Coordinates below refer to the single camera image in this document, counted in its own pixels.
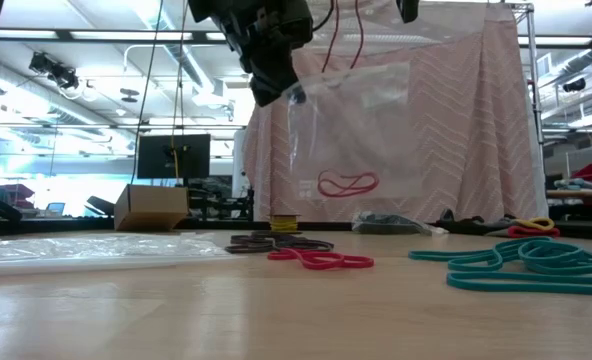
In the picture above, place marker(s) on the long red rubber band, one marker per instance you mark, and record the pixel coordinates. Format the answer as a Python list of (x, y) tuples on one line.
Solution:
[(333, 35), (326, 189)]

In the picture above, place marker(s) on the teal rubber band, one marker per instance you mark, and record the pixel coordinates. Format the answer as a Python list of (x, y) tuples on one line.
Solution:
[(576, 263), (452, 283), (426, 256)]

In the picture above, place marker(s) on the clear zip bag stack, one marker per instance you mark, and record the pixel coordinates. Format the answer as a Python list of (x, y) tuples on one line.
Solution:
[(101, 250)]

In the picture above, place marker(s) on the black aluminium frame rail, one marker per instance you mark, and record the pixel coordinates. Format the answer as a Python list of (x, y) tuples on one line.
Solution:
[(226, 226), (26, 226), (586, 229)]

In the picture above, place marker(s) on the dark brown rubber band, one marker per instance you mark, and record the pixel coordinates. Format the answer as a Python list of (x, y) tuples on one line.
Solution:
[(241, 248), (306, 245)]

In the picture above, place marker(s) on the black computer monitor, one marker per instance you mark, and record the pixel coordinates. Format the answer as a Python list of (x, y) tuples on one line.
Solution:
[(156, 157)]

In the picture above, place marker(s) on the brown cardboard box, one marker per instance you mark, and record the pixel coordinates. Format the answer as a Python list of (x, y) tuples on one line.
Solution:
[(151, 205)]

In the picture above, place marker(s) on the clear plastic zip bag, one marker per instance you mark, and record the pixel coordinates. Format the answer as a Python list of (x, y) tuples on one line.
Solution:
[(356, 135), (396, 224)]

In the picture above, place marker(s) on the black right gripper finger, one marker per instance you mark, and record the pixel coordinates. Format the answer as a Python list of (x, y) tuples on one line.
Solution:
[(408, 10)]

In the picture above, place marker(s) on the wooden side table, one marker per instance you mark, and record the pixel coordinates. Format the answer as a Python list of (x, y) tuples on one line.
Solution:
[(581, 195)]

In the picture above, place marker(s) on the black desk equipment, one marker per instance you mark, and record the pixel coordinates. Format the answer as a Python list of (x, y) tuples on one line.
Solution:
[(216, 205)]

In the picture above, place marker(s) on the pink chevron cloth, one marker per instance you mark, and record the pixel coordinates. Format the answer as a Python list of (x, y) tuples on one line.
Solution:
[(476, 150)]

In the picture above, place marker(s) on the yellow and red bands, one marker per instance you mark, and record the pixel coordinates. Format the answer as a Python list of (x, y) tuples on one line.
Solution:
[(531, 231)]

